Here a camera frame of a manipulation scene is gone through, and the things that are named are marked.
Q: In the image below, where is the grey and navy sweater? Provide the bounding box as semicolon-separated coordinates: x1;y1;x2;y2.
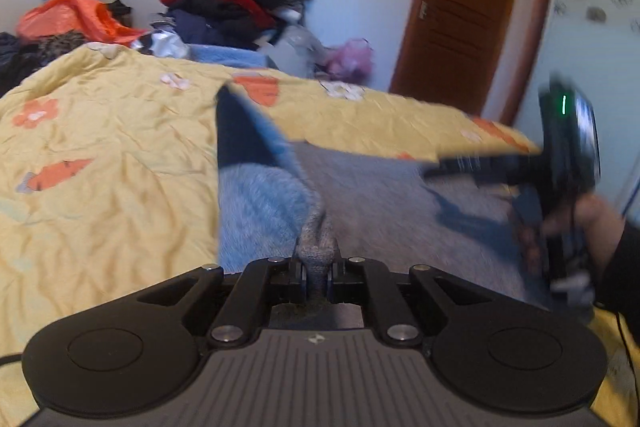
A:
214;83;597;327

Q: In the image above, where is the black clothes pile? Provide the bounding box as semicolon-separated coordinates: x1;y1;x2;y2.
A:
0;30;88;95

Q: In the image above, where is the right hand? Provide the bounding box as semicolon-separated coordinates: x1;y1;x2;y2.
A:
515;193;626;279

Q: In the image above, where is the pink plastic bag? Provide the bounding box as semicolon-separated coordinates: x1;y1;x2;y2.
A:
326;38;373;84

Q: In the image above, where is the yellow floral quilt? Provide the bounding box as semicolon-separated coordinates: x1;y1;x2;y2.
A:
1;43;639;426

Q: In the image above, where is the brown wooden door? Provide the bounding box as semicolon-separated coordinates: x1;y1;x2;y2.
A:
390;0;514;115

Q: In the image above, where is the light blue blanket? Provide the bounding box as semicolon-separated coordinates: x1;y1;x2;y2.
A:
188;44;271;69

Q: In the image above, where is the orange plastic bag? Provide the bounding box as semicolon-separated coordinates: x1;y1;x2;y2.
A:
15;0;146;46

